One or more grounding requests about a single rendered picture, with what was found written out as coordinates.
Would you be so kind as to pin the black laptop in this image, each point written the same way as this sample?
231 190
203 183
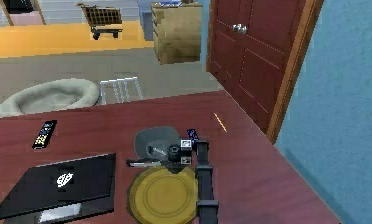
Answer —
77 186

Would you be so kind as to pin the wooden frame black pink shelf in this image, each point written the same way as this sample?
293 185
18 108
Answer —
22 11

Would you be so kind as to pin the yellow round plate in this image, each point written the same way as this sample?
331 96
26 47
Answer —
160 198

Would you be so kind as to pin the dark red room door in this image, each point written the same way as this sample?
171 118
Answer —
254 50

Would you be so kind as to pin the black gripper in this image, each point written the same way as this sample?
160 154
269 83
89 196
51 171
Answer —
174 154

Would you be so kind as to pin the small blue card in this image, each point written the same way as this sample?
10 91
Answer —
193 134

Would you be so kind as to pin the white metal stool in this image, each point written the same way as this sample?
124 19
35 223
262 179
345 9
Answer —
121 89

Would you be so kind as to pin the grey bowl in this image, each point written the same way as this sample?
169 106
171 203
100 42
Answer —
155 138

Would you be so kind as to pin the yellow pencil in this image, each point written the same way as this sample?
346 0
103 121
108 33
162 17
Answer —
220 122

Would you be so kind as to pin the black remote control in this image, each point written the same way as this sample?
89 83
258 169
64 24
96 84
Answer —
44 134

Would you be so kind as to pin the blue grey box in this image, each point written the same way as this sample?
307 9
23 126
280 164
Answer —
147 25

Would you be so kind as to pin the brown wheeled cart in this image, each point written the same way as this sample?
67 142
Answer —
102 18

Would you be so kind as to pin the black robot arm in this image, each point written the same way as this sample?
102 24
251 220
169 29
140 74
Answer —
206 186

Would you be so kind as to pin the light wooden chest of drawers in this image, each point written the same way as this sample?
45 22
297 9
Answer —
177 33

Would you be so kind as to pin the pale grey beanbag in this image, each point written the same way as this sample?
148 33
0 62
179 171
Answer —
50 96

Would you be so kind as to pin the blue book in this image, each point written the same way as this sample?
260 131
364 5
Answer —
170 2

